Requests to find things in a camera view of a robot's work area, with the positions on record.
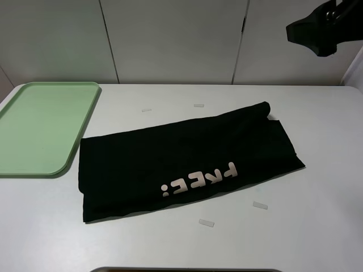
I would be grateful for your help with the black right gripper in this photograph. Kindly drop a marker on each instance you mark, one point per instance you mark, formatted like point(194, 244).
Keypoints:
point(325, 27)

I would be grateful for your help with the black short sleeve t-shirt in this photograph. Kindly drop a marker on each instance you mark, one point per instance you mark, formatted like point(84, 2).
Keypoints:
point(183, 162)

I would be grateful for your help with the light green plastic tray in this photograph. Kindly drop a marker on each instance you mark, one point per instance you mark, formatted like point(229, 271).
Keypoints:
point(41, 126)

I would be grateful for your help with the clear tape strip near right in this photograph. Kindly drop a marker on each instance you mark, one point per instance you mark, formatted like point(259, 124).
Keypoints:
point(260, 205)

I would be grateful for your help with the clear tape strip near centre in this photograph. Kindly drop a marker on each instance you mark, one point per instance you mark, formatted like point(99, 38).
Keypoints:
point(206, 223)

